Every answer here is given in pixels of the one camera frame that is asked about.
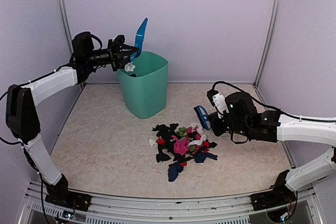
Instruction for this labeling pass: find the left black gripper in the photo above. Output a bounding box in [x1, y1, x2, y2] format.
[86, 38, 140, 71]

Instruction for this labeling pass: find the blue hand brush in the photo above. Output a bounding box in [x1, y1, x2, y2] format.
[194, 105, 211, 130]

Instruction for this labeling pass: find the blue dustpan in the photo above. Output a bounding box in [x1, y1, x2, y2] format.
[130, 17, 148, 62]

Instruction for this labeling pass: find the teal plastic waste bin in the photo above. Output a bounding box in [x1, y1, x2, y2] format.
[118, 51, 169, 119]

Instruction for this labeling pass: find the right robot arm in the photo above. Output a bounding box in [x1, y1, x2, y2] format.
[207, 90, 335, 205]

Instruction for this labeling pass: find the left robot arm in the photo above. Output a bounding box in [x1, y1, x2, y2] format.
[2, 31, 143, 207]

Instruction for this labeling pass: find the green paper scrap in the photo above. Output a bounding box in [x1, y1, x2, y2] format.
[176, 126, 187, 137]

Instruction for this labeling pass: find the navy scrap front centre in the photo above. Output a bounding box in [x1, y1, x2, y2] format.
[168, 162, 184, 182]

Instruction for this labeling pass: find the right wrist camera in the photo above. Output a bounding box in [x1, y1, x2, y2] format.
[207, 90, 227, 119]

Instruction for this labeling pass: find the front aluminium rail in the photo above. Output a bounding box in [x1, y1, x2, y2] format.
[18, 184, 323, 223]

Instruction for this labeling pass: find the left aluminium frame post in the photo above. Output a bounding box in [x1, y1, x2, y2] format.
[57, 0, 73, 55]

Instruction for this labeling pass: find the aluminium frame post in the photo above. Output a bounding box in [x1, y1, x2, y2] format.
[57, 0, 73, 55]
[254, 0, 281, 89]

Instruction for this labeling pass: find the right aluminium frame post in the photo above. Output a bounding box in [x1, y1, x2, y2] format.
[254, 0, 281, 89]

